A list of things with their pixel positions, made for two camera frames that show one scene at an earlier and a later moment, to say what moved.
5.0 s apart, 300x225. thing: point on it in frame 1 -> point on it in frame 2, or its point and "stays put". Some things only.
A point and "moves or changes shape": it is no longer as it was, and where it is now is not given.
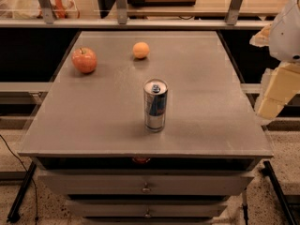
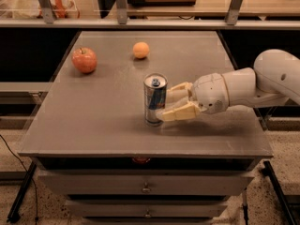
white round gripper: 287,37 -> 210,90
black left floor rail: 14,212 stays put
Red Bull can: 156,97 moves or changes shape
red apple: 84,60 stays put
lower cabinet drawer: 150,208 stays put
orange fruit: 141,50 stays put
